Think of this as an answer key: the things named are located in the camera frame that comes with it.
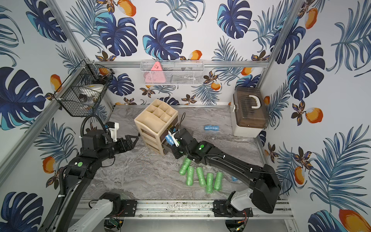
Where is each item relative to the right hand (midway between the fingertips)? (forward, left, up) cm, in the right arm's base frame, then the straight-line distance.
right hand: (174, 145), depth 78 cm
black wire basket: (+18, +56, +20) cm, 62 cm away
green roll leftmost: (-3, -7, -16) cm, 18 cm away
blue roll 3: (-12, -34, -18) cm, 40 cm away
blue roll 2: (+24, -24, -15) cm, 37 cm away
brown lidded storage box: (+28, -48, -4) cm, 56 cm away
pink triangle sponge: (+39, +13, +18) cm, 45 cm away
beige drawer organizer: (+11, +11, +6) cm, 17 cm away
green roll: (-10, -9, -16) cm, 21 cm away
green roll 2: (-11, -15, -17) cm, 25 cm away
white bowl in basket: (+23, +46, +19) cm, 55 cm away
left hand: (-2, +20, +10) cm, 22 cm away
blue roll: (+1, +2, +3) cm, 4 cm away
